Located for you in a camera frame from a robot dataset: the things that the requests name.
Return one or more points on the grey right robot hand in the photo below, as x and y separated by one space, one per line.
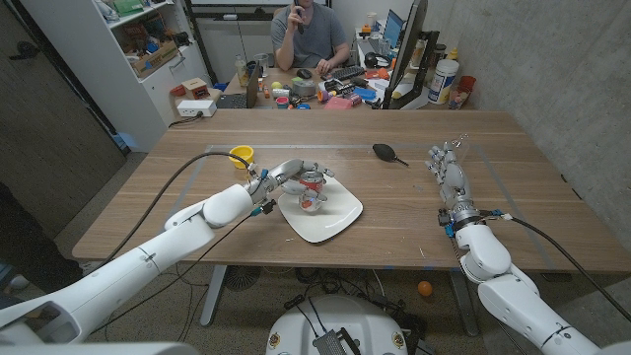
453 182

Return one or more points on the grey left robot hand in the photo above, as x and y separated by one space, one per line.
276 180

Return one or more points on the red white tomato soup can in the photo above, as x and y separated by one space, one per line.
312 182

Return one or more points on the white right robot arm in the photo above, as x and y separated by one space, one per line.
512 296

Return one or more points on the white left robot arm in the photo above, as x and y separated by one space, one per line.
128 271

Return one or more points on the yellow stacking cup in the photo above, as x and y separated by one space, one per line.
241 155

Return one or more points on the white square paper plate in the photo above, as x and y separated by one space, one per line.
340 212

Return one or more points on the black rubber air blower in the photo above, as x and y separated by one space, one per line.
383 151

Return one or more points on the small clear plastic item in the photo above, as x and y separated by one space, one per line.
460 140

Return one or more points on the dark open laptop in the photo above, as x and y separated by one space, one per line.
241 98

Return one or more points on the pink box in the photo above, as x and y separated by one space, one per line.
338 103

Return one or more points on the white plastic tub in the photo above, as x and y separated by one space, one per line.
442 81

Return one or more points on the black floor fan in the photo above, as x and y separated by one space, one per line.
242 277

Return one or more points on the white power box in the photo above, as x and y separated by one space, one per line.
196 107

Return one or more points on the orange ball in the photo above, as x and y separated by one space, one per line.
425 288

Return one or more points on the black computer mouse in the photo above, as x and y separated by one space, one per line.
304 73

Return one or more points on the clear drink bottle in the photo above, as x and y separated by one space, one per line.
241 71

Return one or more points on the grey metal table leg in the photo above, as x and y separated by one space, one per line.
464 303
213 296

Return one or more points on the small red wooden box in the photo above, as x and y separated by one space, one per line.
195 89

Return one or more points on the blue flat box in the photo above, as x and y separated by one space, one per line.
366 93

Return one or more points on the black keyboard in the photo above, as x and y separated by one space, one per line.
345 73

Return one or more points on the black computer monitor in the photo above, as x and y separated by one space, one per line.
406 49

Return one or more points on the black headphones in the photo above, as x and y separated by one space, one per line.
375 60

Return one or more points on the person in grey t-shirt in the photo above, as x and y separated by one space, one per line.
310 34

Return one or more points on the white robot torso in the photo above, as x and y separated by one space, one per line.
340 320

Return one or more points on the blue laptop screen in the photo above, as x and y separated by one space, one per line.
393 27

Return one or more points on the brown cardboard box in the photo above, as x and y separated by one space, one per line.
155 59

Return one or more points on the white shelf cabinet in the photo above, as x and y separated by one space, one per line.
103 74

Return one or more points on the person in dark trousers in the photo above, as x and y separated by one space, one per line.
29 246

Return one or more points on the grey duct tape roll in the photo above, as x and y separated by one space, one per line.
304 88

